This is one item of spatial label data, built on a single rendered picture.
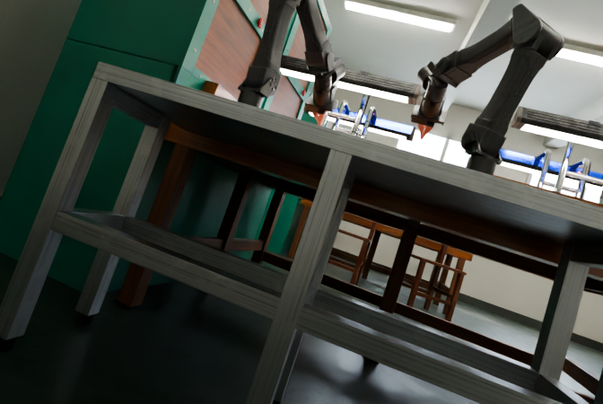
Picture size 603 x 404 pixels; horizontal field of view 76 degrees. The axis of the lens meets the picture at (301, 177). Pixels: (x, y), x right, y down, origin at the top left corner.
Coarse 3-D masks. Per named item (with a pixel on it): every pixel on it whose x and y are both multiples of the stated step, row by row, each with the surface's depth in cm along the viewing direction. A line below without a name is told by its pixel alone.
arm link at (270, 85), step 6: (270, 78) 102; (240, 84) 104; (264, 84) 100; (270, 84) 102; (276, 84) 104; (240, 90) 104; (252, 90) 101; (258, 90) 100; (264, 90) 101; (270, 90) 102; (264, 96) 102
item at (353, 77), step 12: (288, 60) 164; (300, 60) 164; (300, 72) 161; (312, 72) 159; (348, 72) 157; (360, 72) 157; (360, 84) 153; (372, 84) 152; (384, 84) 151; (396, 84) 151; (408, 84) 150; (420, 84) 150; (408, 96) 148
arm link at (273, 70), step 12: (276, 0) 102; (288, 0) 102; (300, 0) 105; (276, 12) 102; (288, 12) 103; (276, 24) 102; (288, 24) 105; (264, 36) 103; (276, 36) 102; (264, 48) 103; (276, 48) 103; (264, 60) 102; (276, 60) 104; (252, 72) 103; (264, 72) 101; (276, 72) 104; (252, 84) 103
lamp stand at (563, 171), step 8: (592, 120) 133; (568, 144) 148; (568, 152) 148; (568, 160) 147; (560, 168) 148; (560, 176) 147; (576, 176) 146; (584, 176) 145; (560, 184) 146; (600, 184) 144; (560, 192) 146; (600, 200) 143
